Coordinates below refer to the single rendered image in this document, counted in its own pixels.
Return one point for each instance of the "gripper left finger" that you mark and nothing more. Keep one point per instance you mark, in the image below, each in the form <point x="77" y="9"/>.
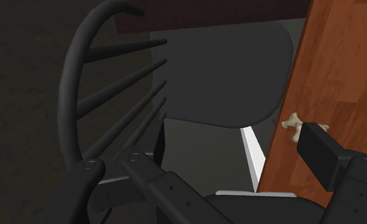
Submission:
<point x="158" y="189"/>

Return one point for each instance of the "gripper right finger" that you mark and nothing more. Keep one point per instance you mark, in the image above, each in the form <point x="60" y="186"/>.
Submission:
<point x="329" y="158"/>

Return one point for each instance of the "small beige bone-shaped toy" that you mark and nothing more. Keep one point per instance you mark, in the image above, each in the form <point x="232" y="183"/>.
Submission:
<point x="293" y="125"/>

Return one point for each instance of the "brown wooden table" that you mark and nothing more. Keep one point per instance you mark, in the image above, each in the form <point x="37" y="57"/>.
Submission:
<point x="332" y="77"/>

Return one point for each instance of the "black spindle-back chair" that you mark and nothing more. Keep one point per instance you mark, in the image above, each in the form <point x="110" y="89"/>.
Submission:
<point x="220" y="77"/>

